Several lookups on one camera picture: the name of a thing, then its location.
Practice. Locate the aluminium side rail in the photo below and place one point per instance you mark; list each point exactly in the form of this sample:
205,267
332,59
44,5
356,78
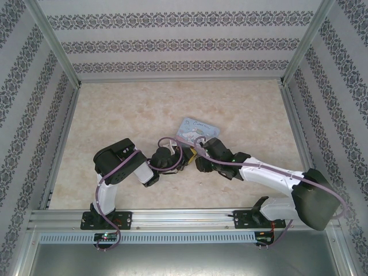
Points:
64,143
300,138

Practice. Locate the aluminium frame post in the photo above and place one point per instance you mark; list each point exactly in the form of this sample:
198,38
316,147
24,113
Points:
54,43
307,43

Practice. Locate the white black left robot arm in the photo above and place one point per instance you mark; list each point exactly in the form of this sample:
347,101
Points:
107,195

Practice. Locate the blue cartoon tin box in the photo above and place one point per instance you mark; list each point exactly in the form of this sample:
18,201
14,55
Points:
198,129

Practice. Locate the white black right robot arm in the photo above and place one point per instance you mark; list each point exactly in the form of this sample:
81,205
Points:
267,175

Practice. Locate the small circuit board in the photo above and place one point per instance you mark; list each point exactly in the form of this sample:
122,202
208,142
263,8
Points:
105,237
264,237

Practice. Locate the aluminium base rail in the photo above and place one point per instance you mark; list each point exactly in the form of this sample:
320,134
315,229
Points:
181,218

